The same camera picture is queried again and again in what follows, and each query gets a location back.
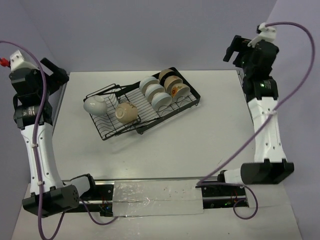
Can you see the cream floral bowl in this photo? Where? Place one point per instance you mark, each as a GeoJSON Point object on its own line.
{"type": "Point", "coordinates": [126, 112]}

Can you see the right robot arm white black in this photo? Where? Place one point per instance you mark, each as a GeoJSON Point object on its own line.
{"type": "Point", "coordinates": [270, 165]}

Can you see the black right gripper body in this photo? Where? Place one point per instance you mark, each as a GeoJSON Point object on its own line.
{"type": "Point", "coordinates": [246, 65]}

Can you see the white ribbed bowl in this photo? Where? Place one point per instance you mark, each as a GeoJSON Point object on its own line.
{"type": "Point", "coordinates": [145, 82]}
{"type": "Point", "coordinates": [153, 89]}

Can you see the white taped cover sheet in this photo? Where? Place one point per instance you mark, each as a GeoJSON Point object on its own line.
{"type": "Point", "coordinates": [156, 198]}

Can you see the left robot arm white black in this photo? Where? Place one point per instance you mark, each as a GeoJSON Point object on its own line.
{"type": "Point", "coordinates": [49, 195]}

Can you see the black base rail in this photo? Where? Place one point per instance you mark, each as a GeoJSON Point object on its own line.
{"type": "Point", "coordinates": [214, 197]}

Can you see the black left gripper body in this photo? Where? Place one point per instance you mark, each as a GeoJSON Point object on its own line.
{"type": "Point", "coordinates": [53, 72]}

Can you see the beige floral bowl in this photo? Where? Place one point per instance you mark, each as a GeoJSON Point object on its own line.
{"type": "Point", "coordinates": [170, 82]}
{"type": "Point", "coordinates": [165, 72]}
{"type": "Point", "coordinates": [179, 90]}

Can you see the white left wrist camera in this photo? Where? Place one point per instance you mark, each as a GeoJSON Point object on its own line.
{"type": "Point", "coordinates": [17, 61]}

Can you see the black wire dish rack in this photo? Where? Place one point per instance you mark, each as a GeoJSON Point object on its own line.
{"type": "Point", "coordinates": [115, 94]}

